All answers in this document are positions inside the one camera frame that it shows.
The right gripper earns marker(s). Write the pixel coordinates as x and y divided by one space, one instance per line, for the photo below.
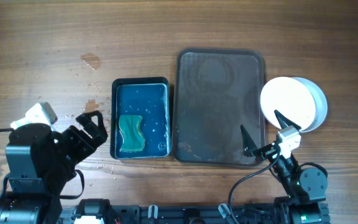
266 150

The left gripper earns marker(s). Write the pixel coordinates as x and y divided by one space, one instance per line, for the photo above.
86 142

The white plate top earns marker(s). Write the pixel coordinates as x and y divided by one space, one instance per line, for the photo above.
291 98

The white plate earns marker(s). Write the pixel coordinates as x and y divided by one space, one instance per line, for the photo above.
320 101
291 98

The green yellow sponge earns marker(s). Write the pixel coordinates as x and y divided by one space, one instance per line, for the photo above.
133 138

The white plate bottom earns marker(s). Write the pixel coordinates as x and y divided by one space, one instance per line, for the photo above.
320 101

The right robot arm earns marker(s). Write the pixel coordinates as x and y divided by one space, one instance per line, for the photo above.
305 184

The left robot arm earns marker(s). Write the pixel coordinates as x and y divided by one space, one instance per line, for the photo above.
41 162

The dark brown serving tray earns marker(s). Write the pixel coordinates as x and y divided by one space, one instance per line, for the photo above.
215 92

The black water basin tray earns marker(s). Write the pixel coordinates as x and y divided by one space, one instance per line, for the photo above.
148 98

